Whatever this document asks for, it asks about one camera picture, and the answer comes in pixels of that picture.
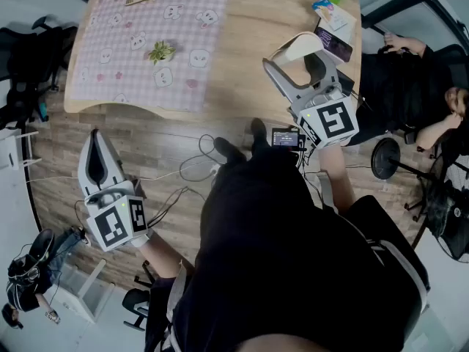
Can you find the black power bank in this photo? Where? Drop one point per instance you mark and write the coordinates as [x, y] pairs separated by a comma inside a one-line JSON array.
[[347, 83]]

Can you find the black office chair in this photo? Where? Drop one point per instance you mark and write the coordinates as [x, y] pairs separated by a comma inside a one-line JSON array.
[[29, 68]]

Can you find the person's black shoe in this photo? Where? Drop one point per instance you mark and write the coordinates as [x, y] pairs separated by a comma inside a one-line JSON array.
[[229, 149], [258, 130]]

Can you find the white book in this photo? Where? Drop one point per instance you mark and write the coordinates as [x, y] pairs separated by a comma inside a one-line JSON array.
[[342, 20]]

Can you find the person's black clothing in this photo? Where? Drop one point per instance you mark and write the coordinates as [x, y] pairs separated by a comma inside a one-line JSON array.
[[286, 255]]

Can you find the person's left black shoe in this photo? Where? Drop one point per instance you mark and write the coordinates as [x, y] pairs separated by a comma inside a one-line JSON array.
[[229, 149]]

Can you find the small black swivel chair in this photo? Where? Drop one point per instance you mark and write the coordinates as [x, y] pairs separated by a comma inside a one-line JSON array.
[[136, 301]]

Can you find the white metal rack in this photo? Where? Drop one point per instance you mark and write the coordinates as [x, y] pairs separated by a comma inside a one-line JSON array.
[[14, 149]]

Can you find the blue plastic item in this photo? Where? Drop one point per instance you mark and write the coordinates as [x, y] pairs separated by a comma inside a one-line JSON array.
[[43, 111]]

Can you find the pink checked tablecloth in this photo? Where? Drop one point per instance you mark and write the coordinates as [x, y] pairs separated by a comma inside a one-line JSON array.
[[157, 24]]

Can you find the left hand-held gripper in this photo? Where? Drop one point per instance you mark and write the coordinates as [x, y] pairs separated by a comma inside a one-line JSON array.
[[113, 222]]

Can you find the white power adapter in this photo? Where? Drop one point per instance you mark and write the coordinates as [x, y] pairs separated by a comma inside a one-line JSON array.
[[215, 168]]

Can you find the person's right black shoe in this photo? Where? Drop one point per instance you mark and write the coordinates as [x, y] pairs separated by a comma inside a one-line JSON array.
[[258, 130]]

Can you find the small green potted plant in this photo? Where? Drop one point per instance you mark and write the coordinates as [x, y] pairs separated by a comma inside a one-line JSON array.
[[160, 51]]

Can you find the blue and yellow carton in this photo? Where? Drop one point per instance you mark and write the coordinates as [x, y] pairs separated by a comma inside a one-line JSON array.
[[323, 6]]

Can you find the person's right forearm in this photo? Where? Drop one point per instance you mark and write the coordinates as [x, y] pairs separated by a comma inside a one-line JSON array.
[[335, 174]]

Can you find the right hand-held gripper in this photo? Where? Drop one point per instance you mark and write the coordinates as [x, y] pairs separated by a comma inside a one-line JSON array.
[[329, 119]]

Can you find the white shelf unit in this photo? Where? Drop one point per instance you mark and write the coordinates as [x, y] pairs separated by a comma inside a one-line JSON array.
[[88, 292]]

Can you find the person's left forearm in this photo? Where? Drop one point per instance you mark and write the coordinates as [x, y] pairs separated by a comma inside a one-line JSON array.
[[161, 257]]

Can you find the purple screen smartphone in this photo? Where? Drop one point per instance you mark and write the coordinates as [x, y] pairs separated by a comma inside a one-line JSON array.
[[335, 45]]

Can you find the small black monitor device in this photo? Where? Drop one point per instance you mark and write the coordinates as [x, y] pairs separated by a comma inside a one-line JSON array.
[[286, 138]]

